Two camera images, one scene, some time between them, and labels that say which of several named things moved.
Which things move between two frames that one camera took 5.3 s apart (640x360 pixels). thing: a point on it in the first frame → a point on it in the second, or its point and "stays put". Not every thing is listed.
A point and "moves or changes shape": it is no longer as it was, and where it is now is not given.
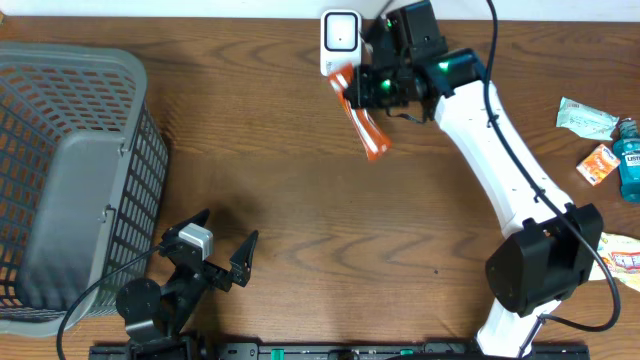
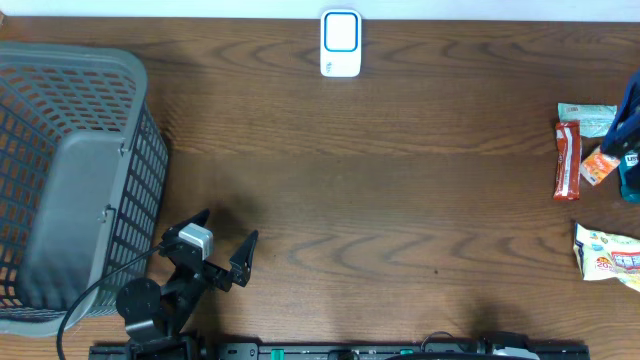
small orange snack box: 600,163 stays put
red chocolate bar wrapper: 368,132 → 567,174
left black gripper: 240,268 stays put
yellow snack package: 621,255 stays put
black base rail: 546,351 stays put
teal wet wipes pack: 584,121 moves or changes shape
